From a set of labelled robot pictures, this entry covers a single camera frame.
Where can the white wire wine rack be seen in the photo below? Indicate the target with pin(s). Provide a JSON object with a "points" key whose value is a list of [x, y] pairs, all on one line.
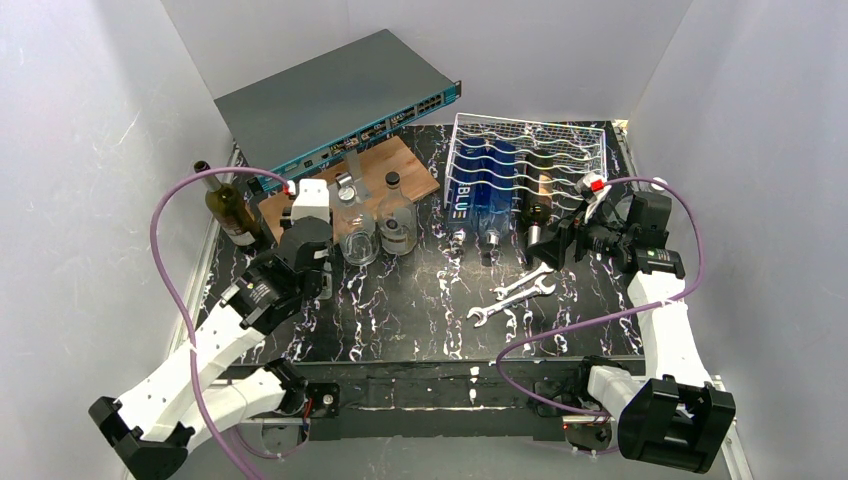
{"points": [[576, 151]]}

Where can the silver metal stand bracket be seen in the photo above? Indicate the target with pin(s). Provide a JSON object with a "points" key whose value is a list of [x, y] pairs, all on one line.
{"points": [[347, 172]]}

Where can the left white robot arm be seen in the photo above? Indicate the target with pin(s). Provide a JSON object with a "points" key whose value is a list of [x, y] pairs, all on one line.
{"points": [[154, 426]]}

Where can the dark green wine bottle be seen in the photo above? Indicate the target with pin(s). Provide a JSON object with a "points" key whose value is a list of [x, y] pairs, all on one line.
{"points": [[537, 204]]}

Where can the small silver wrench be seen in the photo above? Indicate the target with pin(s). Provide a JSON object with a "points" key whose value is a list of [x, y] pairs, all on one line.
{"points": [[503, 291]]}

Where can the wooden board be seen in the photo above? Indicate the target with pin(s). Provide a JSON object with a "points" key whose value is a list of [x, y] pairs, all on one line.
{"points": [[391, 155]]}

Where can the black base frame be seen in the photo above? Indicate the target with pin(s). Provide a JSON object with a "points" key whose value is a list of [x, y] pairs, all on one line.
{"points": [[533, 398]]}

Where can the large silver wrench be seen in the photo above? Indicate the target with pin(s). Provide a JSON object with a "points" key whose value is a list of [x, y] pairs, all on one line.
{"points": [[481, 315]]}

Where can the clear liquor bottle black cap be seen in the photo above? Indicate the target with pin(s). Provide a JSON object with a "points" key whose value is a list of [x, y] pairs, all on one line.
{"points": [[397, 219]]}

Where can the blue vodka bottle left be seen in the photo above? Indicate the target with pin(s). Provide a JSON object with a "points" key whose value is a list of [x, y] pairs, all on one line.
{"points": [[467, 195]]}

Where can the grey network switch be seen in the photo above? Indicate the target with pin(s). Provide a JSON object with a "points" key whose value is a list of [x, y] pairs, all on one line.
{"points": [[295, 121]]}

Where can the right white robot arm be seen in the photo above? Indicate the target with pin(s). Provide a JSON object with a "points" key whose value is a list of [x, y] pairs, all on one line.
{"points": [[675, 417]]}

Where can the dark wine bottle gold label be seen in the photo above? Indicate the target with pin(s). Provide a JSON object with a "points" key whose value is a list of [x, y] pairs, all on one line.
{"points": [[228, 207]]}

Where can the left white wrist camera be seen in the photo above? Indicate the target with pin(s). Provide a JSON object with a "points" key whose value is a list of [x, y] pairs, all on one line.
{"points": [[310, 198]]}

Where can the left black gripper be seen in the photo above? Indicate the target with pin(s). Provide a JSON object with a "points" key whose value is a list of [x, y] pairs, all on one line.
{"points": [[287, 216]]}

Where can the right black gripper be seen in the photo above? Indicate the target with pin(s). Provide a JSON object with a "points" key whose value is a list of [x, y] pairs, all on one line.
{"points": [[570, 237]]}

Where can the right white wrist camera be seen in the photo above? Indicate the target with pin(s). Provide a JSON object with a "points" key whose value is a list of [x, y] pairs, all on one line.
{"points": [[594, 189]]}

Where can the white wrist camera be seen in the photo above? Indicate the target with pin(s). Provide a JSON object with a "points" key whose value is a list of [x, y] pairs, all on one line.
{"points": [[594, 189], [310, 198]]}

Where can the clear bottle white cap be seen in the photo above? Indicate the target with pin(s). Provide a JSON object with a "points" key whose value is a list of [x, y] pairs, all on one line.
{"points": [[356, 229]]}

